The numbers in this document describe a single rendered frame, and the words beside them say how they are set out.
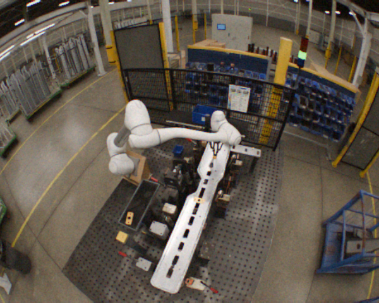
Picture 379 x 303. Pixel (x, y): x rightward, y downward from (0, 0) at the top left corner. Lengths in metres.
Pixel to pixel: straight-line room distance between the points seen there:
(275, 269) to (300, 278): 0.43
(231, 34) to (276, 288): 7.67
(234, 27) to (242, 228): 6.98
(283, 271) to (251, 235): 1.01
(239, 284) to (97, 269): 1.20
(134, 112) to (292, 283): 2.49
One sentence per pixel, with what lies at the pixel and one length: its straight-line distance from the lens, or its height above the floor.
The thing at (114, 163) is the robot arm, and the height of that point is 1.10.
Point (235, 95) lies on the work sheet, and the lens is 1.80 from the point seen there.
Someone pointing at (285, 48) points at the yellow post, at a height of 1.91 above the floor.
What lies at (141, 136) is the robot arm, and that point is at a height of 1.52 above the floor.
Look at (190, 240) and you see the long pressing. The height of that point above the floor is 1.00.
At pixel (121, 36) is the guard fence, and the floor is 1.81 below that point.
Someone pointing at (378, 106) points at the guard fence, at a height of 1.55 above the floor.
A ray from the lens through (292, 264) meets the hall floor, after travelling 2.49.
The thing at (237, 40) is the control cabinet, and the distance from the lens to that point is 7.55.
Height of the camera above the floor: 2.18
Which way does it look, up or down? 47 degrees down
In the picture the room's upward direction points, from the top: 4 degrees counter-clockwise
